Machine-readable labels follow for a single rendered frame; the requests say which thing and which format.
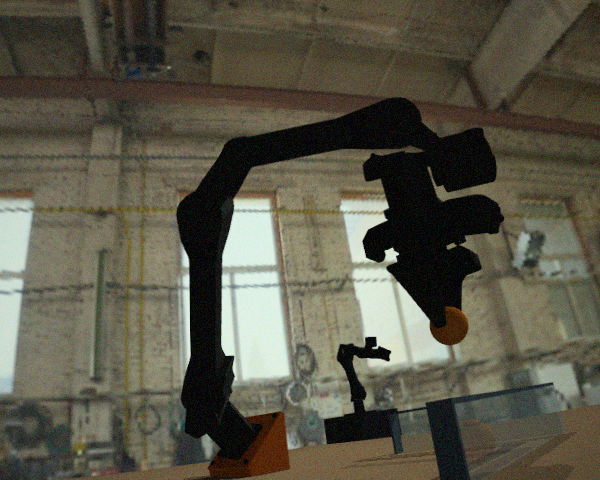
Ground low clear glass wall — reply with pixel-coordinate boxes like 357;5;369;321
390;385;566;480

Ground blue l-shaped wall top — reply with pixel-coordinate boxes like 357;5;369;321
388;382;554;480

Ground orange ball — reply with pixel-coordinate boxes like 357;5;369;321
429;306;469;346

